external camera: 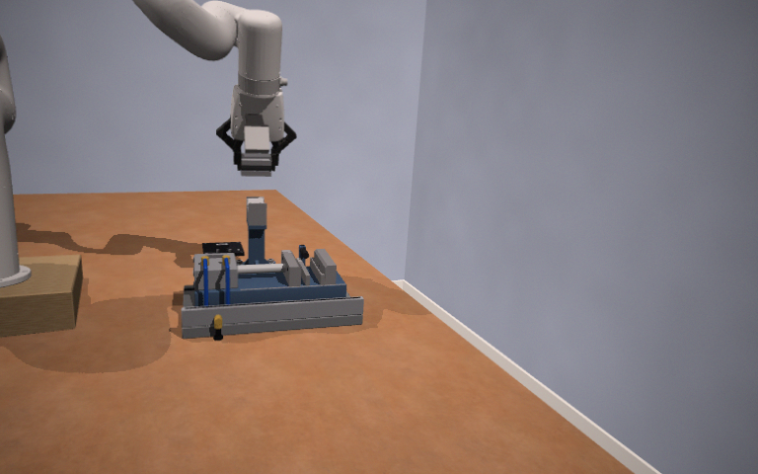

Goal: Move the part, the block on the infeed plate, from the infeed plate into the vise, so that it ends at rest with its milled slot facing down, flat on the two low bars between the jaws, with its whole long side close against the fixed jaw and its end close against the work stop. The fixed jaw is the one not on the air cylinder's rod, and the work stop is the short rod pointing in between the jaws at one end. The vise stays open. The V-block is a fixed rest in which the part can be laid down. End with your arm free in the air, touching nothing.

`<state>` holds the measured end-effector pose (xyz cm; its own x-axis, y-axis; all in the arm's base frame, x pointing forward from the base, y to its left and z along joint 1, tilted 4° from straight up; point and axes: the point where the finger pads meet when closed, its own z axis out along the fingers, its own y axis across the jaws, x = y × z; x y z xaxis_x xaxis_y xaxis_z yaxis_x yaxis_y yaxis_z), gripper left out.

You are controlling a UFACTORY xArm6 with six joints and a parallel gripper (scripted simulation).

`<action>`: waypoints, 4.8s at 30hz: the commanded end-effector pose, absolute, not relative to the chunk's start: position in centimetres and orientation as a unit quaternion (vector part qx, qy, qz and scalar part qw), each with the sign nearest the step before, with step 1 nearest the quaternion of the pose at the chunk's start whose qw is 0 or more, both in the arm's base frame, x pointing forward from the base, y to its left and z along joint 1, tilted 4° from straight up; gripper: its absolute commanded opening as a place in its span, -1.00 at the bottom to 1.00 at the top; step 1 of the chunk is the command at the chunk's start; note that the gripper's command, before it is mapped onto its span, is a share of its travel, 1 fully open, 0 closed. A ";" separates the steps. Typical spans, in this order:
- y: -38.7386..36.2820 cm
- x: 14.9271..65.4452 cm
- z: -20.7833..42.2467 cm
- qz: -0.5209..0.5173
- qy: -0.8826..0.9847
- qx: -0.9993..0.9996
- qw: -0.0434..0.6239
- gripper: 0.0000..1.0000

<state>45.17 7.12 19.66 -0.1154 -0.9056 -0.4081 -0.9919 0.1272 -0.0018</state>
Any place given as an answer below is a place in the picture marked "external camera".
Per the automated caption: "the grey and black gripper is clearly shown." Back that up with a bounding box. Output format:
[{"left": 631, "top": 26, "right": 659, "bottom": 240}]
[{"left": 216, "top": 84, "right": 297, "bottom": 171}]

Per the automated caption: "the grey flat bar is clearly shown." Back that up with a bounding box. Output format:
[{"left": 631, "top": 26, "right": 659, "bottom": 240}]
[
  {"left": 296, "top": 258, "right": 310, "bottom": 285},
  {"left": 310, "top": 257, "right": 325, "bottom": 285}
]

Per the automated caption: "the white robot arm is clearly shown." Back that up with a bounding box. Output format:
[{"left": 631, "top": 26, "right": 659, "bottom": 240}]
[{"left": 0, "top": 0, "right": 287, "bottom": 287}]

